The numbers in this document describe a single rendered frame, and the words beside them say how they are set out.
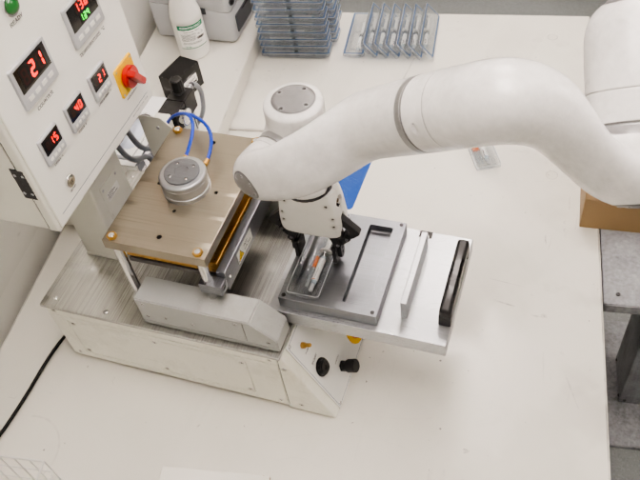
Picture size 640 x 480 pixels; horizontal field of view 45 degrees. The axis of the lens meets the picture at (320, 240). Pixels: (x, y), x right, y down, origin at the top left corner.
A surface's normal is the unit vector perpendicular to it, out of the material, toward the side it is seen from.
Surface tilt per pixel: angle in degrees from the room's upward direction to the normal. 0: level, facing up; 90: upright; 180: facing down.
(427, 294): 0
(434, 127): 84
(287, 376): 90
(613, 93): 55
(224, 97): 0
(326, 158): 66
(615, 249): 0
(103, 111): 90
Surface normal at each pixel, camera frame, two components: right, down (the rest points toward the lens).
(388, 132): -0.70, 0.54
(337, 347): 0.81, -0.11
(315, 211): -0.22, 0.77
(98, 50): 0.95, 0.17
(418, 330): -0.11, -0.64
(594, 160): -0.50, 0.71
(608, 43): -0.78, -0.02
